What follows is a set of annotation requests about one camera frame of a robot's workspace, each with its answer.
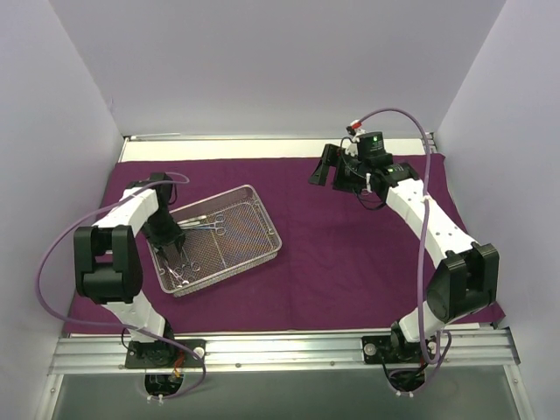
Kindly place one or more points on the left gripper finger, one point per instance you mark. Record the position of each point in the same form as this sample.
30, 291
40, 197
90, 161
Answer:
160, 252
179, 243

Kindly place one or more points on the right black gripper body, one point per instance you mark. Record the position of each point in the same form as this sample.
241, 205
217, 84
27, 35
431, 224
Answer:
334, 167

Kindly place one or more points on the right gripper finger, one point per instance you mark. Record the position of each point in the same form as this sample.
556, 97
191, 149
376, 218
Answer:
329, 158
346, 180

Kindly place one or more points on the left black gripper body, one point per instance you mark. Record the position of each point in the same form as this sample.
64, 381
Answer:
168, 238

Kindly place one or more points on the wire mesh instrument tray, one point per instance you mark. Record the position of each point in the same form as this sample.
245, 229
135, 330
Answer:
250, 240

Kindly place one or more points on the purple cloth wrap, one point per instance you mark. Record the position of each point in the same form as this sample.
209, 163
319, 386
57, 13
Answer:
340, 265

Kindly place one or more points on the steel forceps clamp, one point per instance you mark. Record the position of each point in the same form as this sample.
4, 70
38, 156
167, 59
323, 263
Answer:
214, 223
185, 264

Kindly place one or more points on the steel surgical scissors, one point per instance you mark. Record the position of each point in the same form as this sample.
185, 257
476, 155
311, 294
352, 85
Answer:
177, 275

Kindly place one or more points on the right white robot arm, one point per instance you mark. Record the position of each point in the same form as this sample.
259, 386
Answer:
456, 276

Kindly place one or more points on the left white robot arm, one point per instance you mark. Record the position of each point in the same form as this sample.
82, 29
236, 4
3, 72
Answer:
108, 268

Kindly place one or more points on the steel tweezers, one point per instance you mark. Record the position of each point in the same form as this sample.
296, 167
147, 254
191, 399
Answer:
193, 220

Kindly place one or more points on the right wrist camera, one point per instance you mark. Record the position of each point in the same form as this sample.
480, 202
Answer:
371, 150

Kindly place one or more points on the back aluminium rail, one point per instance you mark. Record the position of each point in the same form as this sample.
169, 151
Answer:
152, 136

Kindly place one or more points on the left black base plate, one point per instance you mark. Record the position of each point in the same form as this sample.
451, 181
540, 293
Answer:
157, 354

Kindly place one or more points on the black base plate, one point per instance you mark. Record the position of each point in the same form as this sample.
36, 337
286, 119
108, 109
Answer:
157, 354
376, 350

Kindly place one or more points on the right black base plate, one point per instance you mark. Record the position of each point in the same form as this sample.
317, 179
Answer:
376, 350

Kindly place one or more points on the front aluminium rail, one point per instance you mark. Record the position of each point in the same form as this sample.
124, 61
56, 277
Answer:
83, 354

